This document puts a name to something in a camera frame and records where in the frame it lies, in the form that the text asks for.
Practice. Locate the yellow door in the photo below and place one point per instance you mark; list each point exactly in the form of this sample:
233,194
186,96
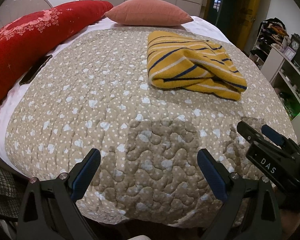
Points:
247,10

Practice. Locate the small window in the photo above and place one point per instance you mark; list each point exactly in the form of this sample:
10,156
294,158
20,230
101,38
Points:
217,2

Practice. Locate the white shelf unit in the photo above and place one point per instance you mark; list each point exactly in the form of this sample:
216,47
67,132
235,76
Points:
277,65

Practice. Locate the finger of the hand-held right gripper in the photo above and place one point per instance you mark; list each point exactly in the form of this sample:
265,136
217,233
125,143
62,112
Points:
273,133
247,132

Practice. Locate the beige dotted quilt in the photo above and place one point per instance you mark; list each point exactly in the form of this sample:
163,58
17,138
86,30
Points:
102,105

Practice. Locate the grey checked cloth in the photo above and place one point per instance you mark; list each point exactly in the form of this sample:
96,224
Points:
2,187

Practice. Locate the small purple clock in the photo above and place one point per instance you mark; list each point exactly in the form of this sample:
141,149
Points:
290,53

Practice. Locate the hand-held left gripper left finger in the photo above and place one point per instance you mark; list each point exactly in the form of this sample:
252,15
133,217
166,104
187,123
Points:
82,180

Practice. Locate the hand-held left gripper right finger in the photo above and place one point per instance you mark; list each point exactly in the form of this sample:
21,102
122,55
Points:
212,177

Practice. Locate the pink pillow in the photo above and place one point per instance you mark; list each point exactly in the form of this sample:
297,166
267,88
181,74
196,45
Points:
147,12

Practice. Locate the black smartphone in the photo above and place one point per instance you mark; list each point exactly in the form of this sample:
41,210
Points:
36,70

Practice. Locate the red floral pillow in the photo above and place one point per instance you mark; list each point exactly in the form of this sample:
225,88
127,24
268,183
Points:
27,37

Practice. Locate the yellow blue-striped sweater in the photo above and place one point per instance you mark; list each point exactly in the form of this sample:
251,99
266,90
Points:
185,67

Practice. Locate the dark ornate table clock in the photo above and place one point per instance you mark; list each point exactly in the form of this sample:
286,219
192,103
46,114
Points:
295,43

